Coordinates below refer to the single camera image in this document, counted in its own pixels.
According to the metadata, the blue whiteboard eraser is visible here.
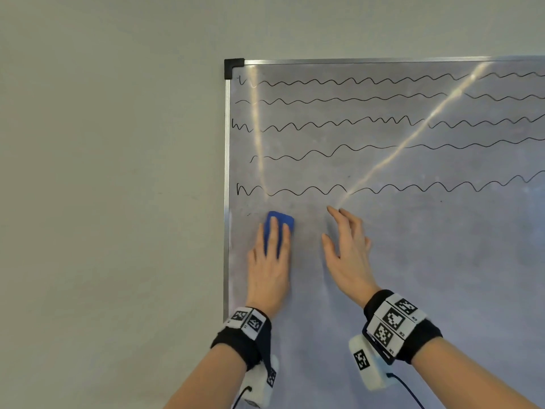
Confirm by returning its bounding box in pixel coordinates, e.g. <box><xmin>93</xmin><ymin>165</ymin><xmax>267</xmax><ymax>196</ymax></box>
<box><xmin>262</xmin><ymin>211</ymin><xmax>296</xmax><ymax>260</ymax></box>

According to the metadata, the person's right hand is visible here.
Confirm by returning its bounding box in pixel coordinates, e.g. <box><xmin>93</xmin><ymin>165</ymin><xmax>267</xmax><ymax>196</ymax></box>
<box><xmin>321</xmin><ymin>205</ymin><xmax>382</xmax><ymax>310</ymax></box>

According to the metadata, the black wristband with marker tags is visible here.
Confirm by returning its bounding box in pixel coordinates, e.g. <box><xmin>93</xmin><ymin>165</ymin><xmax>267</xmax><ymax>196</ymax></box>
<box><xmin>362</xmin><ymin>289</ymin><xmax>444</xmax><ymax>366</ymax></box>
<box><xmin>210</xmin><ymin>307</ymin><xmax>273</xmax><ymax>372</ymax></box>

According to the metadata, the white whiteboard with wavy lines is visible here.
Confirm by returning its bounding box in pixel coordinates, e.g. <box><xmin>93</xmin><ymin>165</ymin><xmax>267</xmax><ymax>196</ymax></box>
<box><xmin>223</xmin><ymin>56</ymin><xmax>545</xmax><ymax>409</ymax></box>

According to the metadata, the person's left hand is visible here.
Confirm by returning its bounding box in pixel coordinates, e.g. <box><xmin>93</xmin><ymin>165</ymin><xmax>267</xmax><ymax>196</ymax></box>
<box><xmin>245</xmin><ymin>216</ymin><xmax>293</xmax><ymax>320</ymax></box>

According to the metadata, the person's right forearm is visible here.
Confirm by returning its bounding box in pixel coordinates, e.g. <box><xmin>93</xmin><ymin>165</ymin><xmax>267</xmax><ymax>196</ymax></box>
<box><xmin>410</xmin><ymin>336</ymin><xmax>542</xmax><ymax>409</ymax></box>

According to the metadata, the white wrist camera unit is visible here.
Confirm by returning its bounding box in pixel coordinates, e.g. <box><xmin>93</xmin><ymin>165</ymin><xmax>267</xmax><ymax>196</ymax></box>
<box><xmin>232</xmin><ymin>354</ymin><xmax>280</xmax><ymax>409</ymax></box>
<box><xmin>348</xmin><ymin>335</ymin><xmax>396</xmax><ymax>393</ymax></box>

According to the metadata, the person's left forearm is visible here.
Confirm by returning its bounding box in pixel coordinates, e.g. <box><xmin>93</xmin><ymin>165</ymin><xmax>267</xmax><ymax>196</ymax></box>
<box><xmin>163</xmin><ymin>344</ymin><xmax>249</xmax><ymax>409</ymax></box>

